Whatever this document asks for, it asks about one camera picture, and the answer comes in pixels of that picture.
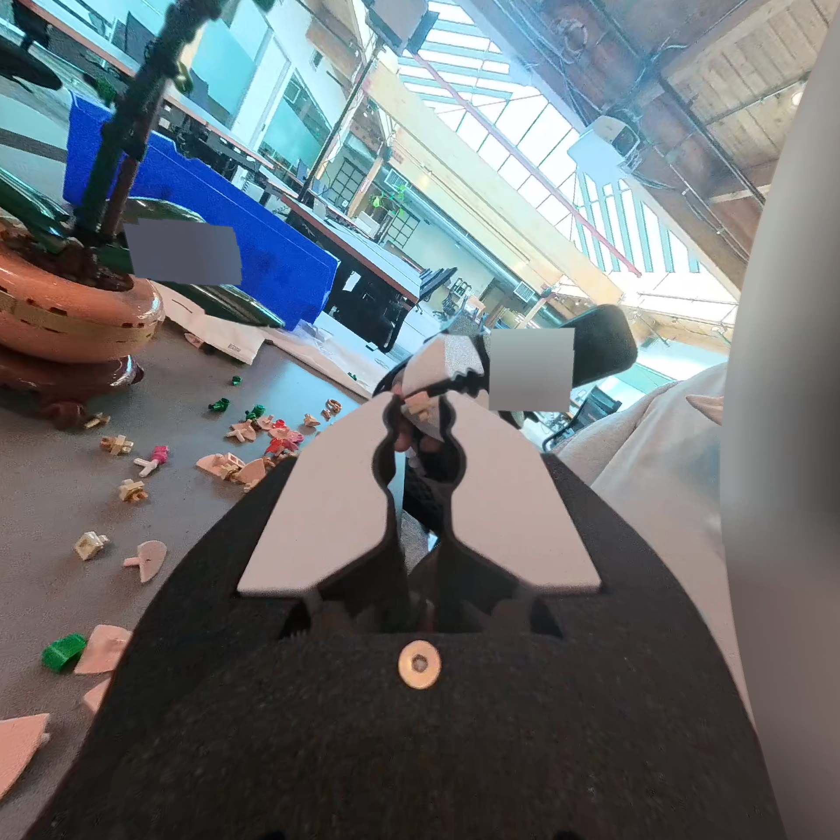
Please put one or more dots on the dark green brick stem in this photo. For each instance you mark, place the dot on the dark green brick stem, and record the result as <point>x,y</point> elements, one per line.
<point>134,118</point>

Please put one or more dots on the pink brick flower pot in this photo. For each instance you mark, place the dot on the pink brick flower pot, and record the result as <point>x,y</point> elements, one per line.
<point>65,308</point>

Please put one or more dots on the large blue plastic bin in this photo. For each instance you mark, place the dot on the large blue plastic bin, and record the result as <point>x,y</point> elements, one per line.
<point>275,262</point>

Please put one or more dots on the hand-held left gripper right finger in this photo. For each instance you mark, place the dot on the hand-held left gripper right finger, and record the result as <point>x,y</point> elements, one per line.
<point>518,518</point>

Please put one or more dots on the green brick leaf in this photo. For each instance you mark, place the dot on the green brick leaf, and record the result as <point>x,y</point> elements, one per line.
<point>26,203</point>
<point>223,305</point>

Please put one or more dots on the white paper bag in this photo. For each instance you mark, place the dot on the white paper bag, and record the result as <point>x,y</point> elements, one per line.
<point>223,338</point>

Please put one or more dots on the grey desk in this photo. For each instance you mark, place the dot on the grey desk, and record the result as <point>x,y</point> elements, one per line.
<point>59,485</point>

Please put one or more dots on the person's right forearm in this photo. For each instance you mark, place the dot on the person's right forearm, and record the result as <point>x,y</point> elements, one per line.
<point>656,499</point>

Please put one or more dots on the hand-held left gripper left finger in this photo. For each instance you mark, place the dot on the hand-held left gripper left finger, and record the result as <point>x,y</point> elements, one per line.
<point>321,518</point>

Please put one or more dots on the green round ridged brick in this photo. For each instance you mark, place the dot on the green round ridged brick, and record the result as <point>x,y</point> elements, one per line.
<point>64,653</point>

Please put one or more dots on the person's right hand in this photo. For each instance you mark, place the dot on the person's right hand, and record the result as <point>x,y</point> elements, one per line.
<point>426,447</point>

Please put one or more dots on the brown brick stem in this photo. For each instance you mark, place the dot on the brown brick stem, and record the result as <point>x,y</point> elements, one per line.
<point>121,197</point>

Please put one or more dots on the scattered small brick pieces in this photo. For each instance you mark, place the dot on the scattered small brick pieces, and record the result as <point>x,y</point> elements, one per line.
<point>152,558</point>

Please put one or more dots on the long wooden-edged table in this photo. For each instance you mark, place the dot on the long wooden-edged table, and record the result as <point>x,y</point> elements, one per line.
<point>380,253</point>

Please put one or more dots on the white ceiling unit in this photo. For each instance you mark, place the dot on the white ceiling unit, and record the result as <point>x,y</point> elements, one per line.
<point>400,23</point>
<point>600,148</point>

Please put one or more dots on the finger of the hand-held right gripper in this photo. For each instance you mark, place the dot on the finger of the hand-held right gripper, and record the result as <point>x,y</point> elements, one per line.
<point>436,364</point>
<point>430,425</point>

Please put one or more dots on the white paper sheet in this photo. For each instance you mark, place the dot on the white paper sheet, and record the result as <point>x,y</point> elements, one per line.
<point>315,354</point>

